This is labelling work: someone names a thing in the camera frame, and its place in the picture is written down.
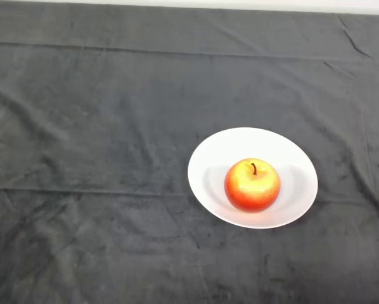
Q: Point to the red yellow apple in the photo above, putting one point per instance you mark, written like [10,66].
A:
[252,187]

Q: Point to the white round plate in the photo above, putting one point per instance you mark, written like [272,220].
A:
[215,158]

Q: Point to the black cloth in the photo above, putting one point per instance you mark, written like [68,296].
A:
[113,126]

